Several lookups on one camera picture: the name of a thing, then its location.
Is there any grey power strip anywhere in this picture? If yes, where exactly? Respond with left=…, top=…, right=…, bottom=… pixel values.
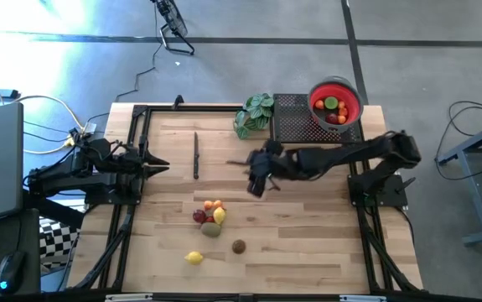
left=67, top=122, right=98, bottom=148

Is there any black white checkered mat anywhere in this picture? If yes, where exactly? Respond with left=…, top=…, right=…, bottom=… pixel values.
left=39, top=216, right=83, bottom=272

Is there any green toy mango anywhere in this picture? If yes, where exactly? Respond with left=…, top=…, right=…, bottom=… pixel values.
left=200, top=221, right=223, bottom=238

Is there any cream power cable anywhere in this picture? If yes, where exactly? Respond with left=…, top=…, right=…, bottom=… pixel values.
left=12, top=95, right=86, bottom=155

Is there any black aluminium rig frame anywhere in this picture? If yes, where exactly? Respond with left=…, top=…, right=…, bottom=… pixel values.
left=66, top=102, right=424, bottom=294

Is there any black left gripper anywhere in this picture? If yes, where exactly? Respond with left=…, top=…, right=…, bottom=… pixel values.
left=117, top=133, right=171, bottom=185

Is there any black perforated metal shelf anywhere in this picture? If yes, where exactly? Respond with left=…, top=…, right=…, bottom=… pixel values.
left=268, top=92, right=363, bottom=157

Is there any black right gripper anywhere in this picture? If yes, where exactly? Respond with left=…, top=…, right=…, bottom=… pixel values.
left=225, top=140, right=301, bottom=198

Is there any black handled serrated knife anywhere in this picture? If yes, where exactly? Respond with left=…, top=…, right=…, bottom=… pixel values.
left=193, top=131, right=200, bottom=180

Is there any red collapsible colander grey rim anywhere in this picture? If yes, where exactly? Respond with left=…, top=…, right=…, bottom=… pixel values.
left=307, top=75, right=365, bottom=134

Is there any black floor fan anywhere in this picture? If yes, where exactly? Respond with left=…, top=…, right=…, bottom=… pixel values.
left=150, top=0, right=195, bottom=56

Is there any artificial striped green leaf plant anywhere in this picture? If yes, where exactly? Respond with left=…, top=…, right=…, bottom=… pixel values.
left=233, top=92, right=275, bottom=141

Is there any black computer mouse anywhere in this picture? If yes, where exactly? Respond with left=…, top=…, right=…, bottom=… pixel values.
left=0, top=250, right=26, bottom=294

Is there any white bracket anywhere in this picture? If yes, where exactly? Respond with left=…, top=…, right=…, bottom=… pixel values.
left=105, top=293, right=153, bottom=302
left=339, top=294, right=388, bottom=302

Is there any black desk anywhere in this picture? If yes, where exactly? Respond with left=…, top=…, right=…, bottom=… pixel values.
left=0, top=208, right=41, bottom=297

